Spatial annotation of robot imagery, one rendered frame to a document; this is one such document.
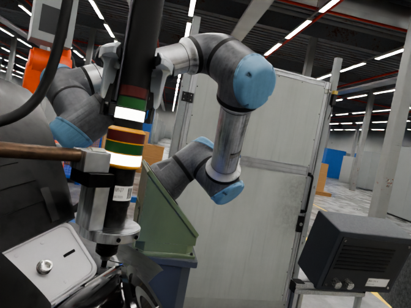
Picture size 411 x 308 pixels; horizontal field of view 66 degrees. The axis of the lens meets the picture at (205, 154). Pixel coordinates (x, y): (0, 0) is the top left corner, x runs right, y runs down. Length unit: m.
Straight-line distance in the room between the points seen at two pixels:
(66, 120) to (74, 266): 0.33
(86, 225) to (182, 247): 0.72
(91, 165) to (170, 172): 0.75
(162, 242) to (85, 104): 0.57
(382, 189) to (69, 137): 6.77
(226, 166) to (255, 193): 1.49
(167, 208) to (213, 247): 1.45
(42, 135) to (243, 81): 0.45
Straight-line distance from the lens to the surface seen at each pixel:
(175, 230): 1.05
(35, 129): 0.44
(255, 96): 0.77
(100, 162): 0.35
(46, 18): 4.32
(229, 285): 2.62
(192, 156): 1.09
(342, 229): 0.91
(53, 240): 0.36
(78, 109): 0.63
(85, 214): 0.37
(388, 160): 7.11
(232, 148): 0.91
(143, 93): 0.37
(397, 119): 7.18
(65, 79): 0.72
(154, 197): 1.01
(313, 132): 2.61
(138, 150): 0.37
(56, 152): 0.34
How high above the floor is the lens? 1.40
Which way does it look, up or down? 3 degrees down
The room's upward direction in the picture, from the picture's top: 10 degrees clockwise
